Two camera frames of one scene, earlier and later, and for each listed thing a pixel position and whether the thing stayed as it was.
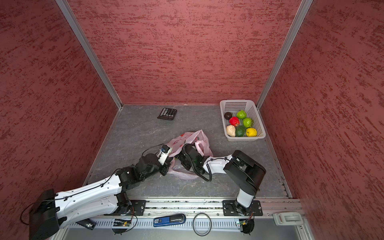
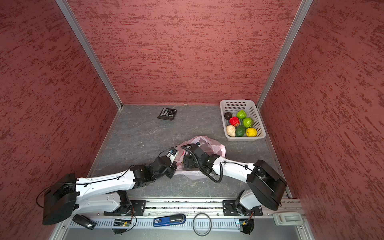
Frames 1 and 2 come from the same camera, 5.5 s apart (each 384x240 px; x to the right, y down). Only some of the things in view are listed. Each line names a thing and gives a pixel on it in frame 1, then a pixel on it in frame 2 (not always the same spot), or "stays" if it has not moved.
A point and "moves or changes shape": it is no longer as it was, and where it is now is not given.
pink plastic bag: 197,138 moves or changes shape
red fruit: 234,121 stays
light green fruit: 247,122 stays
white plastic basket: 242,121 stays
